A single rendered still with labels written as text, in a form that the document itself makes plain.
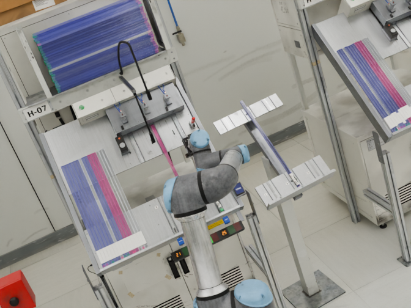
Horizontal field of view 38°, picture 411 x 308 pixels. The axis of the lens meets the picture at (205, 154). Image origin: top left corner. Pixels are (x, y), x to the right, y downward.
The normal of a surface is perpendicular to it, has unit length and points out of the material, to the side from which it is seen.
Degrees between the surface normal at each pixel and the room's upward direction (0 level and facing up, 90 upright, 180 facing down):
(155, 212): 48
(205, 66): 90
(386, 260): 0
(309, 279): 90
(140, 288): 90
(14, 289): 90
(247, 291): 8
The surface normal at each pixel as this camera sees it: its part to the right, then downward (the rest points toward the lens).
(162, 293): 0.30, 0.29
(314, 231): -0.31, -0.87
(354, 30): -0.01, -0.41
